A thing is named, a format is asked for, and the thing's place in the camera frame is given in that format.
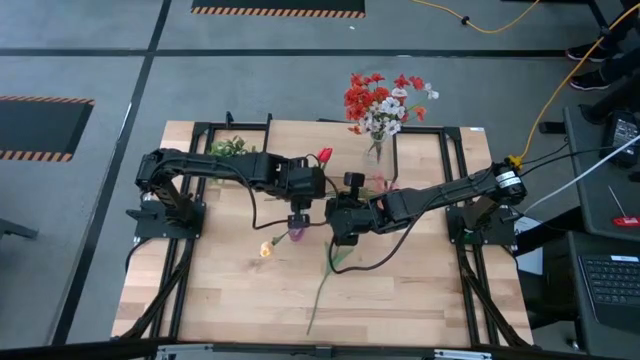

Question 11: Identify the yellow tulip short stem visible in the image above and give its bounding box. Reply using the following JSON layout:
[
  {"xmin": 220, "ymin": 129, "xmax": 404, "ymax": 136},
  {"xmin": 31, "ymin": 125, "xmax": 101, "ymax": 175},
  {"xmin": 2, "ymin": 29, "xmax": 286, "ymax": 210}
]
[{"xmin": 259, "ymin": 230, "xmax": 291, "ymax": 258}]

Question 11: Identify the black handheld controller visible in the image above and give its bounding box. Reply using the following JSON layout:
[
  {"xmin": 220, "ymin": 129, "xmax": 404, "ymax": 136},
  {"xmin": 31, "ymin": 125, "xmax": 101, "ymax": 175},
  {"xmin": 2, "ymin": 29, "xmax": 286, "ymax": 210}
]
[{"xmin": 602, "ymin": 110, "xmax": 640, "ymax": 169}]

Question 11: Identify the dark grey desk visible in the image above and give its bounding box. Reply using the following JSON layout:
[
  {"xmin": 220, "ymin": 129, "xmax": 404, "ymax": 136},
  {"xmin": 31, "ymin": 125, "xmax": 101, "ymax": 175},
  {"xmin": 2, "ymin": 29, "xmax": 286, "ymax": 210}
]
[{"xmin": 562, "ymin": 104, "xmax": 640, "ymax": 244}]

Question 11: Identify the black aluminium rig frame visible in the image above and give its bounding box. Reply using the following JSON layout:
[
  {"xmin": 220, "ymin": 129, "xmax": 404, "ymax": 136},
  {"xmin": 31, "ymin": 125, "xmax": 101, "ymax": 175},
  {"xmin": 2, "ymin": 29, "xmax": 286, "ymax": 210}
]
[{"xmin": 112, "ymin": 110, "xmax": 535, "ymax": 351}]

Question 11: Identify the red tulip green stem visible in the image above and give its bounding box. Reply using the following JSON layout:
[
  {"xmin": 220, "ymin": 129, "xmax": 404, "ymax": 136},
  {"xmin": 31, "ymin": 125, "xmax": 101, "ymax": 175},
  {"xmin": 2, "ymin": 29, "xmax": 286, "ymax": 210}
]
[{"xmin": 317, "ymin": 146, "xmax": 335, "ymax": 174}]

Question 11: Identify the white cable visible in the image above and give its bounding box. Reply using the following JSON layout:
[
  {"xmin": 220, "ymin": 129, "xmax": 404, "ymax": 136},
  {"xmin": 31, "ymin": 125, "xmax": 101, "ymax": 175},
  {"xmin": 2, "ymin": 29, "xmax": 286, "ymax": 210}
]
[{"xmin": 522, "ymin": 134, "xmax": 640, "ymax": 216}]

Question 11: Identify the silver metal bracket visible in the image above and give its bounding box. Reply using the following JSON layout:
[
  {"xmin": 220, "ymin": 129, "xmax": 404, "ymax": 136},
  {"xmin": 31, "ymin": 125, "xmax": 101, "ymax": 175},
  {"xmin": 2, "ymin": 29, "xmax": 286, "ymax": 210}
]
[
  {"xmin": 156, "ymin": 344, "xmax": 214, "ymax": 360},
  {"xmin": 433, "ymin": 348, "xmax": 494, "ymax": 360}
]

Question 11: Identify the person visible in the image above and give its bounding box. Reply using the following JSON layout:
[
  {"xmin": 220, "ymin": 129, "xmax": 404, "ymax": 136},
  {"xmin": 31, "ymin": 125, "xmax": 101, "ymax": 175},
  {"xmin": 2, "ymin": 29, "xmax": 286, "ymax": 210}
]
[{"xmin": 566, "ymin": 0, "xmax": 640, "ymax": 92}]

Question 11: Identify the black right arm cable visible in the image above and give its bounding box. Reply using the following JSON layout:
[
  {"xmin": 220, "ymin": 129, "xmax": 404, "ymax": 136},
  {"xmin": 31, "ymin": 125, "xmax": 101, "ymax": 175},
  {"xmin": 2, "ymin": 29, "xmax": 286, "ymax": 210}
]
[{"xmin": 327, "ymin": 189, "xmax": 441, "ymax": 275}]

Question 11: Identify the black mat striped edge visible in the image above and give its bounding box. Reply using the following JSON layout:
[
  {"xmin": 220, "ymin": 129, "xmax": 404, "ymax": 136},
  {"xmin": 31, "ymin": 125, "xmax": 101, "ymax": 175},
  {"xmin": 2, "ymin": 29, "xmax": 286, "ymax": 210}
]
[
  {"xmin": 0, "ymin": 95, "xmax": 95, "ymax": 163},
  {"xmin": 191, "ymin": 0, "xmax": 366, "ymax": 19}
]

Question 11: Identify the yellow power cable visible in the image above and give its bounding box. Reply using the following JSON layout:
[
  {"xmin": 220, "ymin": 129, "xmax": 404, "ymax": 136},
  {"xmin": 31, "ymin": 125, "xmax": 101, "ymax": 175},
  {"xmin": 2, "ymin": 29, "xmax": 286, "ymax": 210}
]
[{"xmin": 504, "ymin": 2, "xmax": 640, "ymax": 171}]

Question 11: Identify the clear glass vase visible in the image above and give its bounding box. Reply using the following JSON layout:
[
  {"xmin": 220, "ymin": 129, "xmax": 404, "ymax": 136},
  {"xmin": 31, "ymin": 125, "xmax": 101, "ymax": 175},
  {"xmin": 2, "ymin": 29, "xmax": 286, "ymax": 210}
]
[{"xmin": 363, "ymin": 132, "xmax": 391, "ymax": 169}]

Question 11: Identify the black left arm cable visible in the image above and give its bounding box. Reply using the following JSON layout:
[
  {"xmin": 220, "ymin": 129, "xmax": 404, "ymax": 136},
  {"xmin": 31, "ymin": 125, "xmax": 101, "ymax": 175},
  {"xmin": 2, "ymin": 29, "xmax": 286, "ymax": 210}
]
[{"xmin": 239, "ymin": 164, "xmax": 292, "ymax": 231}]

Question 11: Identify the yellow cable black connector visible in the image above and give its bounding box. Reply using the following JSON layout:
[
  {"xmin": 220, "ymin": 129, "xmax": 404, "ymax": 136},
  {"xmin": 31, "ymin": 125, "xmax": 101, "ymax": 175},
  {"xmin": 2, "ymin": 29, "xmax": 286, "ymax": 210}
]
[{"xmin": 410, "ymin": 0, "xmax": 542, "ymax": 35}]

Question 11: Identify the black metal stand leg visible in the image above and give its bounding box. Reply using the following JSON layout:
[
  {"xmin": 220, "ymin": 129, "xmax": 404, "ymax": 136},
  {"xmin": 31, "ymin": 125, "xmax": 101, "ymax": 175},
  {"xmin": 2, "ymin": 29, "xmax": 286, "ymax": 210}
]
[{"xmin": 0, "ymin": 217, "xmax": 39, "ymax": 240}]

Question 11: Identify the red handled tool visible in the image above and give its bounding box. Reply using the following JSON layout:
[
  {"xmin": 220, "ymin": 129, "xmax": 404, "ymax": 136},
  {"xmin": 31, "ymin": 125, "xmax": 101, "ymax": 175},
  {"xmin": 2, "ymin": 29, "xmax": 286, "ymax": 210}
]
[{"xmin": 606, "ymin": 184, "xmax": 640, "ymax": 230}]

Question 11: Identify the dark red flower bunch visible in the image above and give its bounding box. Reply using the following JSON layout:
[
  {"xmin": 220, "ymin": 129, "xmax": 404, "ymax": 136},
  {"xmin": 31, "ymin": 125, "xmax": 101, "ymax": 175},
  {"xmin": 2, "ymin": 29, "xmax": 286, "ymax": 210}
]
[{"xmin": 348, "ymin": 73, "xmax": 429, "ymax": 136}]

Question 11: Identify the laptop keyboard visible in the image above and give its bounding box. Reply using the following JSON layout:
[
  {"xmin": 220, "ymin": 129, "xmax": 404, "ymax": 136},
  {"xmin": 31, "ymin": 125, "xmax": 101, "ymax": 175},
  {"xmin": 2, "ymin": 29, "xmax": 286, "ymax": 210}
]
[{"xmin": 577, "ymin": 252, "xmax": 640, "ymax": 335}]

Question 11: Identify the green plant white pot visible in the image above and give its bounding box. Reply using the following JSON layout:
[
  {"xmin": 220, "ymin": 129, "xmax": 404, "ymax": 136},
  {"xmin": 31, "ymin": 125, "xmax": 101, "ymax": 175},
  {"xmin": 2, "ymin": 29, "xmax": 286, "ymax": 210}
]
[{"xmin": 205, "ymin": 135, "xmax": 259, "ymax": 159}]

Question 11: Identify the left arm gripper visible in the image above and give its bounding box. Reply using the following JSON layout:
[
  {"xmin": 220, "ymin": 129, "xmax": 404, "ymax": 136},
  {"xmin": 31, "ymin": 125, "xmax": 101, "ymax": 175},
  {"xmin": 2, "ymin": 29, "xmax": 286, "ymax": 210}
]
[{"xmin": 272, "ymin": 157, "xmax": 327, "ymax": 229}]

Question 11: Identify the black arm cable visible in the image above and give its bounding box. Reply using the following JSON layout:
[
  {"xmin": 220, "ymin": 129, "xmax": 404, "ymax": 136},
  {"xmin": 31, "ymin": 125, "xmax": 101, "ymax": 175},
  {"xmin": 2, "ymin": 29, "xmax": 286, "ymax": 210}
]
[
  {"xmin": 239, "ymin": 164, "xmax": 292, "ymax": 231},
  {"xmin": 327, "ymin": 189, "xmax": 441, "ymax": 275}
]

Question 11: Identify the orange tulip long stem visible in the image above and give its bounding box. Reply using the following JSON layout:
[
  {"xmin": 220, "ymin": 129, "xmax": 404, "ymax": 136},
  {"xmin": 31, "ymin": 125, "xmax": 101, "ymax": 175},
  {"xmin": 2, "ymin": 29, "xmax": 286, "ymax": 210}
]
[{"xmin": 305, "ymin": 241, "xmax": 355, "ymax": 336}]

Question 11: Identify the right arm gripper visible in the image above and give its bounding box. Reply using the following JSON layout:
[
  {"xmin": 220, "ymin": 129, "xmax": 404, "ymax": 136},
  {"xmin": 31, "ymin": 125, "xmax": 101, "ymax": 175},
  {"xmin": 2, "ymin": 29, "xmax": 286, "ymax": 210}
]
[{"xmin": 325, "ymin": 172, "xmax": 381, "ymax": 246}]

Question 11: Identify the orange-red flower bunch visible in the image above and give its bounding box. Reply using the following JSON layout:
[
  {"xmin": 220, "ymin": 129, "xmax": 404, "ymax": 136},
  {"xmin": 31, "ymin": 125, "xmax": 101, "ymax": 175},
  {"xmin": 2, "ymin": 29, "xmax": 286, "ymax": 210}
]
[{"xmin": 343, "ymin": 72, "xmax": 392, "ymax": 124}]

